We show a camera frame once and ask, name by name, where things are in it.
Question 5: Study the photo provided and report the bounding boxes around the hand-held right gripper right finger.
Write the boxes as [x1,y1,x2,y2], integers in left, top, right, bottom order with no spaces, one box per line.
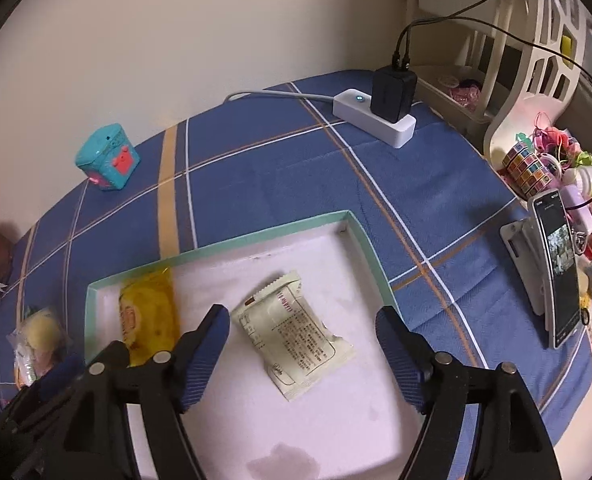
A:
[374,305,562,480]

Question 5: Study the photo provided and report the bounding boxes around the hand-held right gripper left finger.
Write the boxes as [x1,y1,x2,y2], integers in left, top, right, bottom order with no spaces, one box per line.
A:
[10,304,231,480]

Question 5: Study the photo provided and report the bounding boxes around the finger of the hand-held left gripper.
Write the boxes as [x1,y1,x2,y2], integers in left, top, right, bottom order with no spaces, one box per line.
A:
[30,355,84,403]

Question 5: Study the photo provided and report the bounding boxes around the clear packet yellow cake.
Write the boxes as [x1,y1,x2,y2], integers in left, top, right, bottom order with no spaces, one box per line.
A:
[6,306,71,388]

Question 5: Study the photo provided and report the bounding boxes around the yellow snack packet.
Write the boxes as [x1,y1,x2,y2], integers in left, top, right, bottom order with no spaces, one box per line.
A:
[118,269,181,367]

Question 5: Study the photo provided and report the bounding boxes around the white tray box teal rim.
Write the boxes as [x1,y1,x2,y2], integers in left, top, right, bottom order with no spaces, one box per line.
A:
[84,210,429,480]

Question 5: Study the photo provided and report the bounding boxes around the cream snack packet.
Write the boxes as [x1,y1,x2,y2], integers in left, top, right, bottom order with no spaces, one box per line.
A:
[231,270,357,402]

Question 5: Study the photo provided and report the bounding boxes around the white phone stand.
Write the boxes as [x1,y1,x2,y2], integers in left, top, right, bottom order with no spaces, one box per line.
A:
[500,217,552,332]

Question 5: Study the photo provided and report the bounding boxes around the smartphone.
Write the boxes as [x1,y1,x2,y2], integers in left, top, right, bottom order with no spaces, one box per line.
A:
[527,191,589,350]

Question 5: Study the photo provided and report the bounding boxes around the teal toy box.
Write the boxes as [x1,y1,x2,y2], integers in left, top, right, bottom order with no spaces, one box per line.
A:
[74,123,141,192]

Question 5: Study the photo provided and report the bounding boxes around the white desk shelf organizer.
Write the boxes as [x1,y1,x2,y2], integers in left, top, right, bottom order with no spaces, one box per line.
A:
[405,0,589,171]

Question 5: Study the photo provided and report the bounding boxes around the white power strip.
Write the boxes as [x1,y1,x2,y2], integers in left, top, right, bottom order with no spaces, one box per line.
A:
[332,88,417,149]

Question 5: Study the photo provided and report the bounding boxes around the black charger adapter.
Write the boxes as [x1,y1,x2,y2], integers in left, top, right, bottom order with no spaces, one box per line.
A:
[371,66,419,123]

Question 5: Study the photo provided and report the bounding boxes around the pile of hair accessories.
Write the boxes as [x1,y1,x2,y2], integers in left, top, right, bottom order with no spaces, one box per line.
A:
[533,112,592,321]

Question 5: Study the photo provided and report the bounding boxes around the pink hair ties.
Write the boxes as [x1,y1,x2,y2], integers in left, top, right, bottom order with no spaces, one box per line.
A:
[448,80,484,111]

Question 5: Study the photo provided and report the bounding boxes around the white power cord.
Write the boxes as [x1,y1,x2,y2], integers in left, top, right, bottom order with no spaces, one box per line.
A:
[224,87,337,106]

